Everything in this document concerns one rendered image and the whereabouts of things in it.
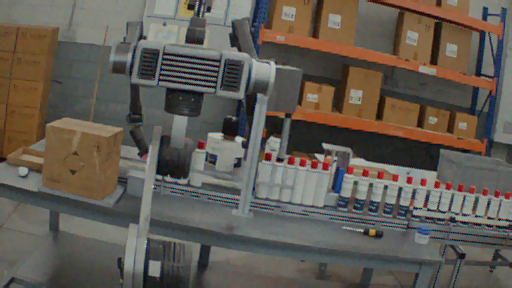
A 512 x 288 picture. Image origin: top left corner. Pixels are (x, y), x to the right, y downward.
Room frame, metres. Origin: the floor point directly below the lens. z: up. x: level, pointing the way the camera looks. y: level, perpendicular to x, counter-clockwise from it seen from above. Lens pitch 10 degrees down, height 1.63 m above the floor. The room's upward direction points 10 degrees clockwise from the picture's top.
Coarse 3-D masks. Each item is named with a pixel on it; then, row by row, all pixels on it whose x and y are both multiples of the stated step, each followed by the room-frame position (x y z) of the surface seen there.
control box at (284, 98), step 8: (280, 72) 2.88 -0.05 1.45; (288, 72) 2.93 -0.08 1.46; (296, 72) 2.98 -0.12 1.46; (280, 80) 2.89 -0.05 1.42; (288, 80) 2.93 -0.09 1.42; (296, 80) 2.99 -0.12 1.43; (280, 88) 2.89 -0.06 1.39; (288, 88) 2.94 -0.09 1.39; (296, 88) 2.99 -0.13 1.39; (272, 96) 2.89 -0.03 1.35; (280, 96) 2.90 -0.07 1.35; (288, 96) 2.95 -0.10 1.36; (296, 96) 3.00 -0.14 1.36; (272, 104) 2.89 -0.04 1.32; (280, 104) 2.91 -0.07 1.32; (288, 104) 2.96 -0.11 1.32; (296, 104) 3.01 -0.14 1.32; (280, 112) 2.92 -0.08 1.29; (288, 112) 2.97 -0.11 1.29
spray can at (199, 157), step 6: (198, 144) 3.05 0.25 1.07; (204, 144) 3.05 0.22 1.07; (198, 150) 3.04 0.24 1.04; (204, 150) 3.06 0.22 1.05; (198, 156) 3.04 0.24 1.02; (204, 156) 3.05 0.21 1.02; (198, 162) 3.04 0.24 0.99; (204, 162) 3.06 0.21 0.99; (198, 168) 3.04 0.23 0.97; (192, 174) 3.05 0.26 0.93; (198, 174) 3.04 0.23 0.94; (192, 180) 3.04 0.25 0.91; (198, 180) 3.04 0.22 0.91; (192, 186) 3.04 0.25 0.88; (198, 186) 3.04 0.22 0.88
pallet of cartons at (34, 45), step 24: (0, 24) 5.74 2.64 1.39; (24, 24) 6.24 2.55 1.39; (0, 48) 5.62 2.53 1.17; (24, 48) 5.69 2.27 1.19; (48, 48) 5.78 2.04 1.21; (0, 72) 5.63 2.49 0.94; (24, 72) 5.69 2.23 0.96; (48, 72) 6.13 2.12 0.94; (0, 96) 5.64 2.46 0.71; (24, 96) 5.70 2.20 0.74; (48, 96) 6.50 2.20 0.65; (0, 120) 5.65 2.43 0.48; (24, 120) 5.71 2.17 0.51; (0, 144) 5.65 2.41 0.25; (24, 144) 5.71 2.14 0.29
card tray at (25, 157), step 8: (16, 152) 3.06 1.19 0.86; (24, 152) 3.17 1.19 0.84; (32, 152) 3.18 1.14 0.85; (40, 152) 3.18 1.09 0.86; (8, 160) 2.92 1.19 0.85; (16, 160) 2.92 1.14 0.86; (24, 160) 2.92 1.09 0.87; (32, 160) 3.08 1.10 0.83; (40, 160) 3.11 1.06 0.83; (32, 168) 2.92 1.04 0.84; (40, 168) 2.92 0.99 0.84
